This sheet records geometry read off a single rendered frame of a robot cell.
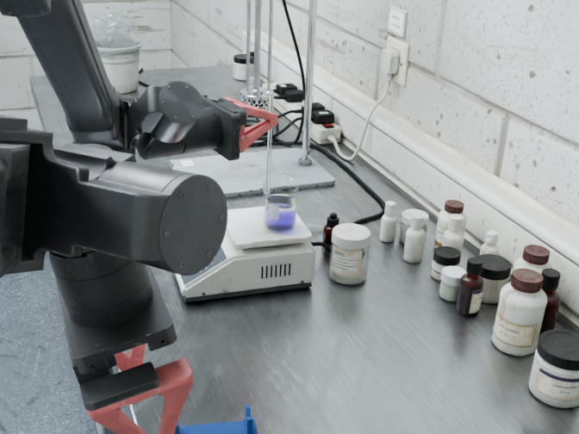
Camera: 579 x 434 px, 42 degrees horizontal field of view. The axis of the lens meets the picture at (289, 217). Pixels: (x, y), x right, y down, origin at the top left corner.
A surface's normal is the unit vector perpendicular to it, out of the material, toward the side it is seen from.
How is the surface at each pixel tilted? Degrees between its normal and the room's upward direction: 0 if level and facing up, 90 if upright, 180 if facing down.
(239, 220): 0
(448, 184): 90
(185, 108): 48
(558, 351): 0
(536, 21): 90
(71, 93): 136
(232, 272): 90
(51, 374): 0
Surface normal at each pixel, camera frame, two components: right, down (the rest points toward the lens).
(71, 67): 0.15, 0.94
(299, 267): 0.30, 0.42
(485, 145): -0.93, 0.12
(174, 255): 0.82, 0.18
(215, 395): 0.04, -0.90
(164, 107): 0.43, -0.33
